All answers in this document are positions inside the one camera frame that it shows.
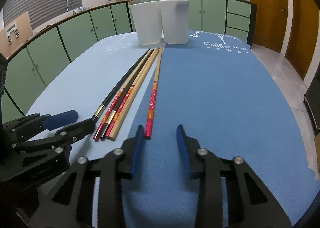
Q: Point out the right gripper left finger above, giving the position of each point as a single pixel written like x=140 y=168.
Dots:
x=132 y=148

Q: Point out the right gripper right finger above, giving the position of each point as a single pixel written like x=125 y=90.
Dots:
x=188 y=148

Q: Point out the plain wooden chopstick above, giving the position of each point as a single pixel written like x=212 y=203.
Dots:
x=140 y=80

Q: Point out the wooden chopstick red end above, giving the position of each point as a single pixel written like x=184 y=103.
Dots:
x=118 y=94

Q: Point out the wooden chopstick red star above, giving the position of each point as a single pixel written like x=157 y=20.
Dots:
x=151 y=110

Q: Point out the black chopstick gold band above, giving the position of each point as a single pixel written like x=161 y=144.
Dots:
x=114 y=90

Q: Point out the green lower kitchen cabinets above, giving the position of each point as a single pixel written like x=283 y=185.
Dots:
x=36 y=63

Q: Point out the dark blue table mat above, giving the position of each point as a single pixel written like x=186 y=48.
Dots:
x=224 y=97

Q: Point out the light blue table mat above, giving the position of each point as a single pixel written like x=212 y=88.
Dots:
x=82 y=86

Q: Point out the cardboard sheet with packaging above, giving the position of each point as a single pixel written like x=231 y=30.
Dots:
x=15 y=34

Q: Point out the white twin utensil holder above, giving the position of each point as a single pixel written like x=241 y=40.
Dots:
x=165 y=20

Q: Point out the chrome sink faucet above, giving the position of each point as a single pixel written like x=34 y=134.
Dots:
x=68 y=4

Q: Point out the brown wooden door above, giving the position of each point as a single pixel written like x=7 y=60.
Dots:
x=303 y=35
x=270 y=25

